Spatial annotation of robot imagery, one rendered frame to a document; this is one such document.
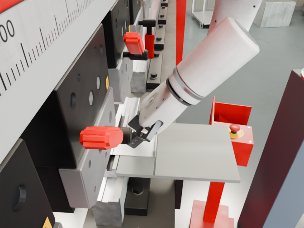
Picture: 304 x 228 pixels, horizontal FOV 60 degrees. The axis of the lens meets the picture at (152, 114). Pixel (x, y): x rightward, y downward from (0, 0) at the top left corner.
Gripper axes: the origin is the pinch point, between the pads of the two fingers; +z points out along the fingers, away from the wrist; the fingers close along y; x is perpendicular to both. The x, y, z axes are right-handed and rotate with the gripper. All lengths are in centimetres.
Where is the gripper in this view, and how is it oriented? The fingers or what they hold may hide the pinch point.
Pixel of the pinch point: (135, 131)
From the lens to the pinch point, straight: 61.7
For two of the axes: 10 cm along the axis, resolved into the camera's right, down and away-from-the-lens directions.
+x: 7.6, 5.5, 3.4
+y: -0.8, 6.0, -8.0
